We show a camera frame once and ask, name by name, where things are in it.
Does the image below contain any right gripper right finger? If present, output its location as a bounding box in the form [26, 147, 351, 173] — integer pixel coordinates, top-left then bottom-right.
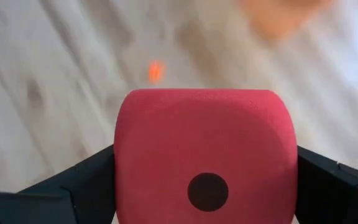
[295, 146, 358, 224]

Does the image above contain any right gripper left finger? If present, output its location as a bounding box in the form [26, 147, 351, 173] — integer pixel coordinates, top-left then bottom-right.
[0, 144, 117, 224]

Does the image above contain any large red foam die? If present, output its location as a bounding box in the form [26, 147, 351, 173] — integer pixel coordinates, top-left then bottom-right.
[113, 88, 298, 224]

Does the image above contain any small orange translucent die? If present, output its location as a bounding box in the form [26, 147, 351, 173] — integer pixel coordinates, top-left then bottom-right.
[147, 60, 167, 84]

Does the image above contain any orange translucent plastic tray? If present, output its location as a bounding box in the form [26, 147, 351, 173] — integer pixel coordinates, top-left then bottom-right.
[237, 0, 335, 41]

